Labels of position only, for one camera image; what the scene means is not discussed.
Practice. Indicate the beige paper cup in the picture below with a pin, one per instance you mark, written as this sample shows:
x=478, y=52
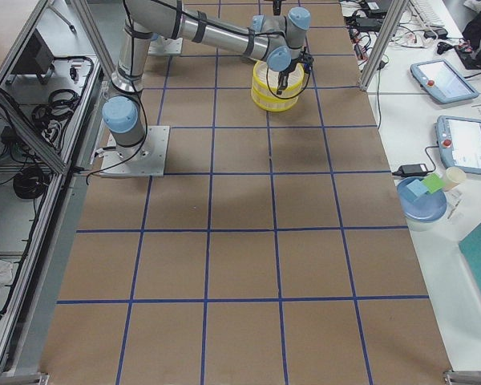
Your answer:
x=452, y=177

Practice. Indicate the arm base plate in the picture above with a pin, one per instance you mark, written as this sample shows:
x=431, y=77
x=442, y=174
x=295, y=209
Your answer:
x=148, y=160

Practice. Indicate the near teach pendant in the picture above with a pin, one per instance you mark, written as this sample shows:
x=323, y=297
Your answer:
x=459, y=141

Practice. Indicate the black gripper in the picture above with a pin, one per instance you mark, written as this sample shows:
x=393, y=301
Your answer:
x=285, y=67

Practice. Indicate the blue plate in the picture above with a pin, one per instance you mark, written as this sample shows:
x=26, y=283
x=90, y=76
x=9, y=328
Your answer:
x=427, y=208

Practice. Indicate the teach pendant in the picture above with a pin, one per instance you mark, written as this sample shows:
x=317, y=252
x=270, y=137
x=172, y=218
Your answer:
x=442, y=81
x=459, y=141

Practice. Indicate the black power adapter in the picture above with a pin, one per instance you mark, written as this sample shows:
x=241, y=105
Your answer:
x=409, y=170

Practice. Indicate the blue foam cube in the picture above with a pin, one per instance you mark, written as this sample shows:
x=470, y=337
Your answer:
x=416, y=189

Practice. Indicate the yellow steamer top layer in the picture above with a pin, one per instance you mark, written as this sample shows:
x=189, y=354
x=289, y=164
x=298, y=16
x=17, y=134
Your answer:
x=266, y=82

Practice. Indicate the green foam cube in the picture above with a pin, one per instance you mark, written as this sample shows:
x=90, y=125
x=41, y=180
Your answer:
x=433, y=183

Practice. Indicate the far teach pendant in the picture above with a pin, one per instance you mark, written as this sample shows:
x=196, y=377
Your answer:
x=442, y=81

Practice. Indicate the aluminium frame post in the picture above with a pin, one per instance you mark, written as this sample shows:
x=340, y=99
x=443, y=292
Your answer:
x=387, y=30

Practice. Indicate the yellow steamer bottom layer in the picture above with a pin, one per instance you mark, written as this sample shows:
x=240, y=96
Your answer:
x=272, y=104

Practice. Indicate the yellow steamer layer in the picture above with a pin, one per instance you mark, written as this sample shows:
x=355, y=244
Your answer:
x=266, y=82
x=272, y=104

